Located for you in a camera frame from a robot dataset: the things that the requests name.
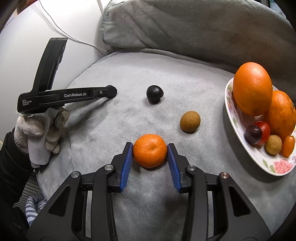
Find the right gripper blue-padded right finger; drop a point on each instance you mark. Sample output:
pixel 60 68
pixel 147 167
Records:
pixel 217 207

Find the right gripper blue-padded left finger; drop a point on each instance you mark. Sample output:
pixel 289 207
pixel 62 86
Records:
pixel 81 208

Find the orange mandarin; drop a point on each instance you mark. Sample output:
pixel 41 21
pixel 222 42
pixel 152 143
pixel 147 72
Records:
pixel 150 151

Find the dark plum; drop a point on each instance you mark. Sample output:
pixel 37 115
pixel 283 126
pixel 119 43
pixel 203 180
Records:
pixel 253 134
pixel 154 94

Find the brown longan fruit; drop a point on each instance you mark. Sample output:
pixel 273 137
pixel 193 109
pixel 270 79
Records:
pixel 190 121
pixel 273 145

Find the red cherry tomato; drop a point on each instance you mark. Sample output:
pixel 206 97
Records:
pixel 265 131

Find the small orange kumquat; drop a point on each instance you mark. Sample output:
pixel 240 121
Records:
pixel 288 146

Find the large smooth orange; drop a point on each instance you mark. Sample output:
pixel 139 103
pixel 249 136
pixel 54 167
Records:
pixel 252 89

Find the left hand in white glove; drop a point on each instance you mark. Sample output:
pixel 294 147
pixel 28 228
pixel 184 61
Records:
pixel 38 135

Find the striped blue cloth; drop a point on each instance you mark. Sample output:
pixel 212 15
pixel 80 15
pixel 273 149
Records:
pixel 34 205

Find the white floral plate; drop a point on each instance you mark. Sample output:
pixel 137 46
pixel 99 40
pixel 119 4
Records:
pixel 275 165

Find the grey sofa seat cushion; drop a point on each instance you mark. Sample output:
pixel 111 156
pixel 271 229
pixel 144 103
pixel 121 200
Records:
pixel 97 131

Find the rough orange with dark spot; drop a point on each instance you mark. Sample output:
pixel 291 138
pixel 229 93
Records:
pixel 281 115

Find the grey sofa back cushion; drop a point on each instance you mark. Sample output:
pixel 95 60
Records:
pixel 225 34

